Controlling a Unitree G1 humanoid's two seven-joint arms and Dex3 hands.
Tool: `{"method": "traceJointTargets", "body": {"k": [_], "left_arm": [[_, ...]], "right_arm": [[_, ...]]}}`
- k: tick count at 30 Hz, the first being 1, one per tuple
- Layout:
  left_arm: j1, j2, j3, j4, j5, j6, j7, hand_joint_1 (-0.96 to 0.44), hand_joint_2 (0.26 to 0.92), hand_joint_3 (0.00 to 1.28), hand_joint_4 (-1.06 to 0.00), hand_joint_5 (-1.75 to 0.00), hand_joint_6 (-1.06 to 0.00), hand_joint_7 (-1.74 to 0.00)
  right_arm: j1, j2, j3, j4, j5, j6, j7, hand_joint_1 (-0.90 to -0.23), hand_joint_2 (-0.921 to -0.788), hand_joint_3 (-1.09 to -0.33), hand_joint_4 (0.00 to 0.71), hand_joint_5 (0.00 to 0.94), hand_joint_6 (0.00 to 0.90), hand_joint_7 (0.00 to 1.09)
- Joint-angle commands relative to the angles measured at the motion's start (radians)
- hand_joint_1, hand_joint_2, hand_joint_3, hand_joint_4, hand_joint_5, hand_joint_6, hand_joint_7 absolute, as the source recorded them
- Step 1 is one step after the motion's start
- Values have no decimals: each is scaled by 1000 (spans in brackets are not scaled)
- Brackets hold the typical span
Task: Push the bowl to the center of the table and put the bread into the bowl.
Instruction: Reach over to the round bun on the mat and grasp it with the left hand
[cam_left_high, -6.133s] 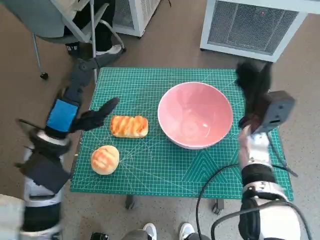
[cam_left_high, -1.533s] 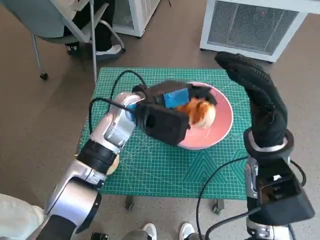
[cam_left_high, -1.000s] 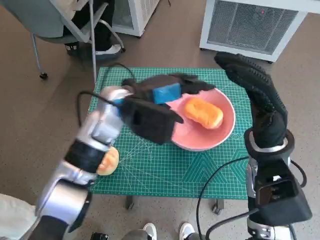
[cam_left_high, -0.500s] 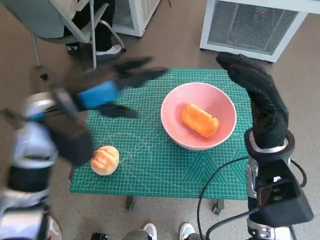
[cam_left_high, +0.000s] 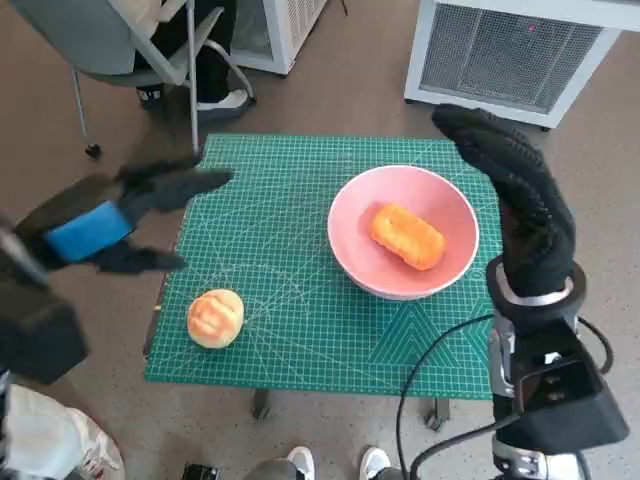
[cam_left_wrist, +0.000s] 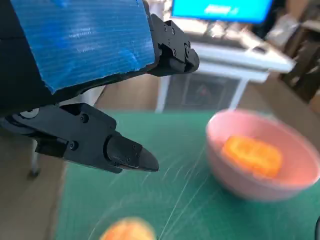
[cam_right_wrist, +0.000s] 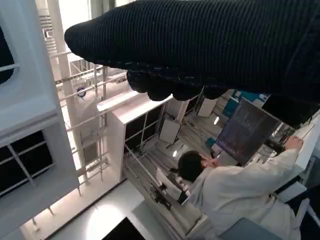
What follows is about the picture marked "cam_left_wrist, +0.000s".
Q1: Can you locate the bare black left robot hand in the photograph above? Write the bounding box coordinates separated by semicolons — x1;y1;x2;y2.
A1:
0;0;200;175

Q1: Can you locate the round toy bread roll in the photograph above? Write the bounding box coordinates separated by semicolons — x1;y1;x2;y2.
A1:
99;216;157;240

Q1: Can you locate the long toy bread loaf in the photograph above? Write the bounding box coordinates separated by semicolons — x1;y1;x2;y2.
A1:
221;136;284;179

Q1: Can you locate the pink bowl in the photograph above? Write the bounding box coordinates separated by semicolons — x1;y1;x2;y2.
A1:
205;109;320;202

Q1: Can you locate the blue screen monitor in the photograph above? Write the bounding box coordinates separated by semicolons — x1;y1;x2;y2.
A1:
171;0;274;25

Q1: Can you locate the green cutting mat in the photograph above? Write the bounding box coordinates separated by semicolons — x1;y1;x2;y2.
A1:
53;111;320;240

